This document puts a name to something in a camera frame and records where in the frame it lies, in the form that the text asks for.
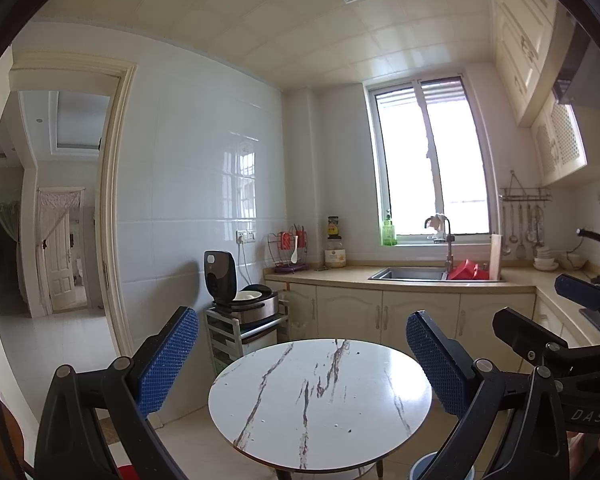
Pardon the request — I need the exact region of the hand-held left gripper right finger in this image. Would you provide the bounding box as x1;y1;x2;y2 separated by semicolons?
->
406;310;571;480

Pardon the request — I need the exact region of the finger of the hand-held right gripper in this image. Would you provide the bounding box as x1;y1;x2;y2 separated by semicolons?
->
554;273;600;313
492;307;576;376

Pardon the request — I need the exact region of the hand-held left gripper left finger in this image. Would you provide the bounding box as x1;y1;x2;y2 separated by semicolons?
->
34;306;200;480

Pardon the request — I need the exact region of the blue plastic bin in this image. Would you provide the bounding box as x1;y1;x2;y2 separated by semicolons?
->
411;451;476;480

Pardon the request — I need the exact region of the black gas hob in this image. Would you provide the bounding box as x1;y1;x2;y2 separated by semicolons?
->
577;307;600;343

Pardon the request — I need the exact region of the stack of white bowls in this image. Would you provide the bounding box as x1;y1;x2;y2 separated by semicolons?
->
533;245;561;271

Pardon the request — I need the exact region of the metal storage rack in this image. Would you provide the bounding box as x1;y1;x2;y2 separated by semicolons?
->
205;305;291;376

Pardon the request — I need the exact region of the wooden cutting board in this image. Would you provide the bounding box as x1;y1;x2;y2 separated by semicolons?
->
488;233;502;281

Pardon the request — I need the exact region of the stainless steel sink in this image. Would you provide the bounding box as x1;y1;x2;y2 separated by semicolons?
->
368;266;506;282

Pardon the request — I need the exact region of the row of hanging metal utensils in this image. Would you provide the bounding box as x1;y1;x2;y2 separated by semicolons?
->
501;202;547;260

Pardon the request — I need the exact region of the red plastic basin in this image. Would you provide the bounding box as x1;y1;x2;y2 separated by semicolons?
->
446;259;491;281

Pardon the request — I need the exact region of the black silver rice cooker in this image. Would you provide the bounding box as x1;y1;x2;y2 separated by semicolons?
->
203;251;279;328

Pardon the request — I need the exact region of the metal kitchen faucet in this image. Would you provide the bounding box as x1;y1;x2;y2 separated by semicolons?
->
425;214;456;273

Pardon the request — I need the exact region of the round marble table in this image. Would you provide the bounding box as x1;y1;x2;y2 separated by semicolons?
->
207;339;433;480

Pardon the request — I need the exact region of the white panel door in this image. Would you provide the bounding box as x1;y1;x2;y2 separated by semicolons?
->
36;189;88;316

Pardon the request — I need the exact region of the glass jar with beige contents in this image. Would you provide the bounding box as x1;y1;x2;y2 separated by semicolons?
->
324;237;348;268

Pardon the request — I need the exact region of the brown wooden furniture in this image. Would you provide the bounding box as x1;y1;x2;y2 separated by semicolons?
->
0;390;26;480

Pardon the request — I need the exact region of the sliding window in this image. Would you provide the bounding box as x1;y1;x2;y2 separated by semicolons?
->
362;74;498;247

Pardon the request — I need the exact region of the range hood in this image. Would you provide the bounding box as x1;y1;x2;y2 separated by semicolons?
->
552;15;600;108

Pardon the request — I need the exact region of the lattice door wall cabinet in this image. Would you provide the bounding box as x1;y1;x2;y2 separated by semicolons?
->
530;92;588;188

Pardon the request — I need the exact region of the cream door frame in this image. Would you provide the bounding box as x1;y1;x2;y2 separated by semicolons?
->
7;52;138;356

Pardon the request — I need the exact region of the wire dish rack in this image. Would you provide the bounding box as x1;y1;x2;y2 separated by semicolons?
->
266;225;311;273

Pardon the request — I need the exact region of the cream wall cabinet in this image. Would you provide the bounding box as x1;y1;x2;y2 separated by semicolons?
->
487;0;561;128

